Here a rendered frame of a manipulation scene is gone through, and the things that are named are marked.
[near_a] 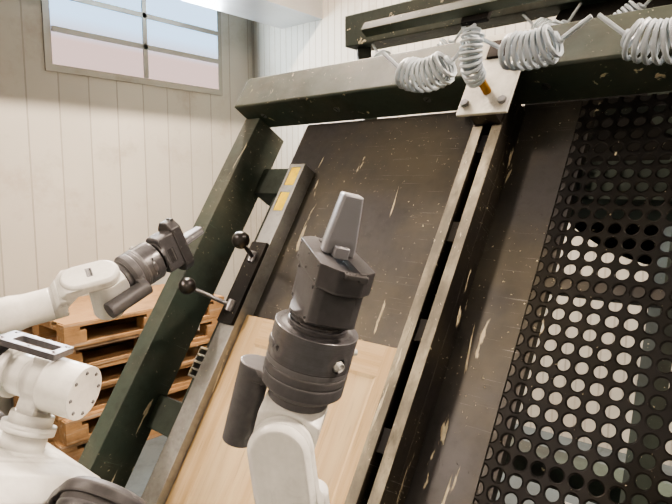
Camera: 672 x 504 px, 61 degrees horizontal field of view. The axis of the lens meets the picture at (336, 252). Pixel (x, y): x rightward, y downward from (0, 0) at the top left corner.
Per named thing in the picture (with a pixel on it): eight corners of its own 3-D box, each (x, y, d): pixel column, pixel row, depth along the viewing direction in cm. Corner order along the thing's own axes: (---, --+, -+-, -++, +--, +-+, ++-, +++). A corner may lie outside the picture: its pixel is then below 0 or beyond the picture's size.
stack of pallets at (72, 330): (167, 384, 475) (164, 282, 465) (229, 411, 420) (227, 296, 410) (9, 431, 387) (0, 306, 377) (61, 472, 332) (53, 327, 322)
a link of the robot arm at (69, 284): (119, 284, 123) (52, 302, 118) (114, 254, 117) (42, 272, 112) (127, 306, 120) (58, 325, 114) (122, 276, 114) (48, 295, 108)
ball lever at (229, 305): (230, 316, 128) (173, 291, 125) (236, 300, 130) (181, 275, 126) (233, 315, 125) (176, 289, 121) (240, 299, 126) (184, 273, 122)
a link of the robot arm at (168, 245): (156, 216, 131) (112, 241, 124) (181, 218, 125) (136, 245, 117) (178, 264, 136) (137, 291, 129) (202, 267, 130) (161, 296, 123)
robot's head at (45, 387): (51, 442, 65) (78, 365, 67) (-23, 417, 67) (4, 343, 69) (84, 437, 72) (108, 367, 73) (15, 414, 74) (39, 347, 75)
